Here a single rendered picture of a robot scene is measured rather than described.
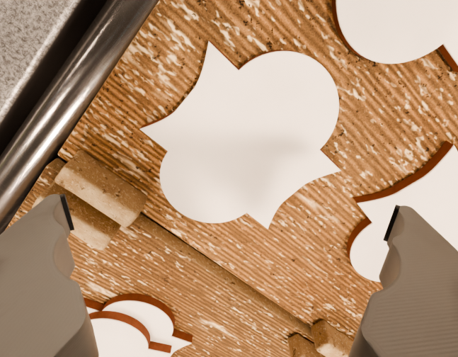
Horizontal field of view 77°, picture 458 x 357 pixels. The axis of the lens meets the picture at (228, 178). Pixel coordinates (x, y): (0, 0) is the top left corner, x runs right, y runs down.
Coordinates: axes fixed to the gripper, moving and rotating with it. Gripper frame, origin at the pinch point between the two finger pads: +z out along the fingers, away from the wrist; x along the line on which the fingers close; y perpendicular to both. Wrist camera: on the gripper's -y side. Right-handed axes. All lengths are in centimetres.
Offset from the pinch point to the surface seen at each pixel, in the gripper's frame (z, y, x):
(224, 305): 7.9, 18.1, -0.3
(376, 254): 6.9, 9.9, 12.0
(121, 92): 7.9, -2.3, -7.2
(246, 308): 7.9, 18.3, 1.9
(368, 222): 7.3, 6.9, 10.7
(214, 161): 7.0, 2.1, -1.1
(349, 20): 6.9, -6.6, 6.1
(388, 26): 6.9, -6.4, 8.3
